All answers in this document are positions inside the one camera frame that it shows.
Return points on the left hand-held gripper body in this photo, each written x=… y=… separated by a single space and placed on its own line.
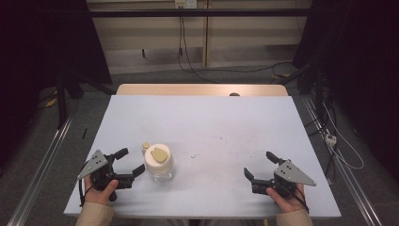
x=94 y=163

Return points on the black curtain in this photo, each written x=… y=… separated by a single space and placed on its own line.
x=37 y=47
x=360 y=62

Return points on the person's right hand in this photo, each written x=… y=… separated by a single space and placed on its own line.
x=287 y=204

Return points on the white power strip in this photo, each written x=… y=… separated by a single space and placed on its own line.
x=331 y=139

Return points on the aluminium floor rail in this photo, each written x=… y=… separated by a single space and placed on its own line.
x=351 y=185
x=40 y=175

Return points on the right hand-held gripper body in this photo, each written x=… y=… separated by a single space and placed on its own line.
x=293 y=174

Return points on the black horizontal bar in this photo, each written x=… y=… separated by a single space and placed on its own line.
x=219 y=12

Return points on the dark table grommet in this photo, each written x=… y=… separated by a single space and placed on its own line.
x=234 y=94

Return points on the white table mat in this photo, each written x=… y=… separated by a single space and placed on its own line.
x=204 y=125

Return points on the black pen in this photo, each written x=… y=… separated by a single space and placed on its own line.
x=84 y=133

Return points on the black metal stand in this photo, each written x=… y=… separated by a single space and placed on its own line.
x=62 y=100
x=319 y=91

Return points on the white wall outlet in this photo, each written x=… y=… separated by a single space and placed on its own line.
x=185 y=3

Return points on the person's left hand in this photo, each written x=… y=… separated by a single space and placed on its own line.
x=98 y=197

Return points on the wooden table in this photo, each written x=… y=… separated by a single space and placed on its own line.
x=175 y=89

